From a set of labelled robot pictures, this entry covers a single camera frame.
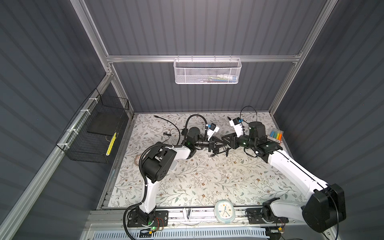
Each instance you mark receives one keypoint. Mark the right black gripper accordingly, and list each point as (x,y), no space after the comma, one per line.
(232,137)

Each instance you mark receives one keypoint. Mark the yellow black striped marker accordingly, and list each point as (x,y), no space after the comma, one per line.
(111,144)

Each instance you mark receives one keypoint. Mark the white wire mesh basket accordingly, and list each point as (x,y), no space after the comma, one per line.
(207,71)

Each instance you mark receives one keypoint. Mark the floral patterned table mat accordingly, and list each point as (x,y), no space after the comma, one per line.
(204,179)

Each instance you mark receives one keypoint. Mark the black wire wall basket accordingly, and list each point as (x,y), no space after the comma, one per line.
(88,137)

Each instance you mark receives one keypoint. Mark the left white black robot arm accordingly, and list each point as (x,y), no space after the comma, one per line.
(157,160)

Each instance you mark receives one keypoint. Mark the pack of coloured markers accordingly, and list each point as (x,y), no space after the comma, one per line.
(275,135)

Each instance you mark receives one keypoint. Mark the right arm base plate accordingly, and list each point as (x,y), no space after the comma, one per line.
(258,216)

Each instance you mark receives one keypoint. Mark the white ventilated cable duct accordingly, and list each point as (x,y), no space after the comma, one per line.
(203,233)

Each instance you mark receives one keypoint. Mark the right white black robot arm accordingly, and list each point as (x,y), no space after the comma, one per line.
(324,204)

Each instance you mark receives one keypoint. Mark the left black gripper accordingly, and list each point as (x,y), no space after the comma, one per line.
(211,144)

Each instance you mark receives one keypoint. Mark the mint green alarm clock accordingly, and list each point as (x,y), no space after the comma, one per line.
(224,212)

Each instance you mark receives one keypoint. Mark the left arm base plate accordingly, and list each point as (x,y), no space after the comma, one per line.
(138,218)

